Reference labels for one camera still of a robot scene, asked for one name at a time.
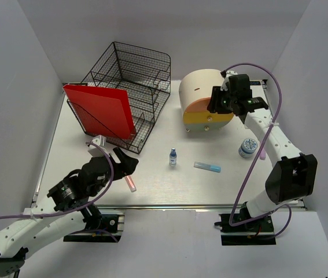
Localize orange top drawer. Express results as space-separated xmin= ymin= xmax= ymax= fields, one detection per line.
xmin=185 ymin=97 xmax=211 ymax=113

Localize blue white round jar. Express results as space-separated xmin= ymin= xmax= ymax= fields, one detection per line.
xmin=238 ymin=138 xmax=259 ymax=158

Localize red A4 file folder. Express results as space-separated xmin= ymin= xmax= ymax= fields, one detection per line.
xmin=63 ymin=85 xmax=136 ymax=140

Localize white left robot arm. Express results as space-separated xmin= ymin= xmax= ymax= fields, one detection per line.
xmin=0 ymin=147 xmax=139 ymax=277

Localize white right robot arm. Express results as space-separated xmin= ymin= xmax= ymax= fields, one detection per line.
xmin=207 ymin=71 xmax=318 ymax=231

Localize orange pink highlighter pen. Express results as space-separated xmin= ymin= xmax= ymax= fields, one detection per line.
xmin=124 ymin=175 xmax=137 ymax=193

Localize pale green bottom drawer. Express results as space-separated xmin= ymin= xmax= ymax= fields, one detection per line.
xmin=184 ymin=121 xmax=230 ymax=132

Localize cream drawer cabinet shell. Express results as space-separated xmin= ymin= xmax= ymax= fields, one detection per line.
xmin=179 ymin=69 xmax=223 ymax=112

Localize yellow middle drawer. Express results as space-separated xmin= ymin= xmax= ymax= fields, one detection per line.
xmin=183 ymin=111 xmax=234 ymax=125

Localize small blue spray bottle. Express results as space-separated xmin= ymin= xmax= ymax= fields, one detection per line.
xmin=169 ymin=148 xmax=177 ymax=166

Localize blue clear highlighter pen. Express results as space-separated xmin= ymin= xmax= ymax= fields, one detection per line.
xmin=193 ymin=162 xmax=221 ymax=173

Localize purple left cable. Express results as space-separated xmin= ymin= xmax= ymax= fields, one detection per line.
xmin=0 ymin=141 xmax=115 ymax=258

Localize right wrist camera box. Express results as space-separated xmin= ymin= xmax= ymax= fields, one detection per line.
xmin=220 ymin=70 xmax=237 ymax=91

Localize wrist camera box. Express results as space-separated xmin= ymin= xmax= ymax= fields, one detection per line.
xmin=220 ymin=70 xmax=237 ymax=91
xmin=86 ymin=135 xmax=106 ymax=157

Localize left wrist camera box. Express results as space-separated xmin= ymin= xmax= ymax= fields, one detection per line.
xmin=86 ymin=135 xmax=106 ymax=157

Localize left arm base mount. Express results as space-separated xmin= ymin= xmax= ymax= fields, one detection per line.
xmin=63 ymin=209 xmax=125 ymax=243

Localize black wire mesh file rack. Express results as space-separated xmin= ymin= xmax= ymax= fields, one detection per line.
xmin=67 ymin=42 xmax=171 ymax=153

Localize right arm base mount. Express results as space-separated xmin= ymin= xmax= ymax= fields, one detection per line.
xmin=214 ymin=214 xmax=276 ymax=246

